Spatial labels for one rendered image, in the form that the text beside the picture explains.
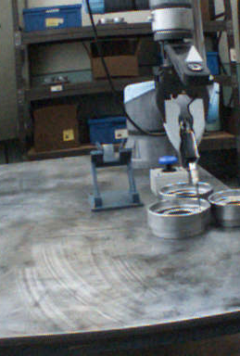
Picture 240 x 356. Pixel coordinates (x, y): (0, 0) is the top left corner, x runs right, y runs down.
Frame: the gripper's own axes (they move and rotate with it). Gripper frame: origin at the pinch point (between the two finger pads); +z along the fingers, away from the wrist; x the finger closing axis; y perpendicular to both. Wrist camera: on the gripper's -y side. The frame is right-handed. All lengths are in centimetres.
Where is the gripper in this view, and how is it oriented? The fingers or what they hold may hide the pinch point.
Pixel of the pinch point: (187, 144)
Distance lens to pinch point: 90.6
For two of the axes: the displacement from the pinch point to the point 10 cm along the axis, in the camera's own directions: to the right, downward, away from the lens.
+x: -9.9, 1.0, -0.9
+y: -1.1, -1.9, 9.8
